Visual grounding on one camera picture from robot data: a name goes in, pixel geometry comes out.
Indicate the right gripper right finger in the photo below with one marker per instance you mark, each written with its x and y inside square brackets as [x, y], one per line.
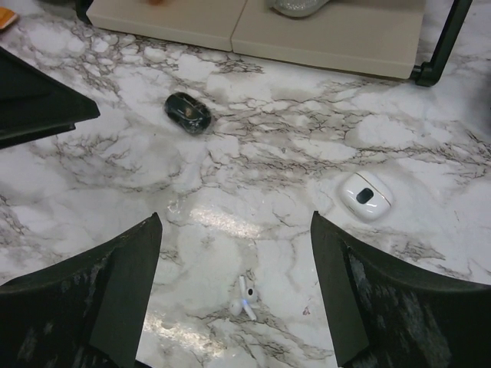
[385, 312]

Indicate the orange snack bag on shelf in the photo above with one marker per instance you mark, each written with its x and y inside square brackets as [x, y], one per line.
[8, 17]

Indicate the beige three-tier shelf rack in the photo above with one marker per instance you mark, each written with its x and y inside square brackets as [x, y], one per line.
[378, 38]

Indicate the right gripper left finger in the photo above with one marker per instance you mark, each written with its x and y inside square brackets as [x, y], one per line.
[85, 311]

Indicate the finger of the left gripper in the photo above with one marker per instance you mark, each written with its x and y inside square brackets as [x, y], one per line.
[35, 106]

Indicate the grey silver pouch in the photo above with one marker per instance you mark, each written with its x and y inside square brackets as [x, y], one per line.
[296, 8]

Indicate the black earbud charging case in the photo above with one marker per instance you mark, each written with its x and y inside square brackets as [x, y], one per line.
[189, 113]

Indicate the white earbud charging case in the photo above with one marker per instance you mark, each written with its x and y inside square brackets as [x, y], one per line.
[366, 196]

